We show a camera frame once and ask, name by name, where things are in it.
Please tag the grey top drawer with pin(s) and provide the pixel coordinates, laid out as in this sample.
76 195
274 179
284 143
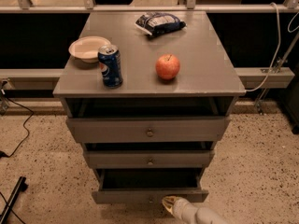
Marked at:
147 130

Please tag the grey wooden drawer cabinet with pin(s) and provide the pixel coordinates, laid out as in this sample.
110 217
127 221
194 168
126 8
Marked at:
205 86

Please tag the white paper bowl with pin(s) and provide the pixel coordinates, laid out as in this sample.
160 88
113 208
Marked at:
86 48

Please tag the grey drawer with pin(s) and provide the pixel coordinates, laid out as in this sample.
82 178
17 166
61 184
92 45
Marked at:
147 130
148 159
148 185

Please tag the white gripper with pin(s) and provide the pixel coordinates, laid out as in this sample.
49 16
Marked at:
181 209

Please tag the blue Pepsi soda can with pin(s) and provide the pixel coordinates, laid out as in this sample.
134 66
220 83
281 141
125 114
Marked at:
109 59

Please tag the black metal bar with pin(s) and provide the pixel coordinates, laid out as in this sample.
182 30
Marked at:
20 186

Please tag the red apple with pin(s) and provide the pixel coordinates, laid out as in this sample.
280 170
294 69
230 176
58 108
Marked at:
167 66

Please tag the grey bottom drawer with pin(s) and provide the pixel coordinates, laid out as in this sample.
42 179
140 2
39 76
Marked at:
148 185

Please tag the grey middle drawer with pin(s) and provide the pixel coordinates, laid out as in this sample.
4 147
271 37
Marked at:
148 159

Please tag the blue chip bag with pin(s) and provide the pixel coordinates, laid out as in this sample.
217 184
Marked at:
159 23

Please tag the grey metal railing frame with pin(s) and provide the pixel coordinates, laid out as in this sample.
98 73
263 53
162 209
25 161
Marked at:
252 79

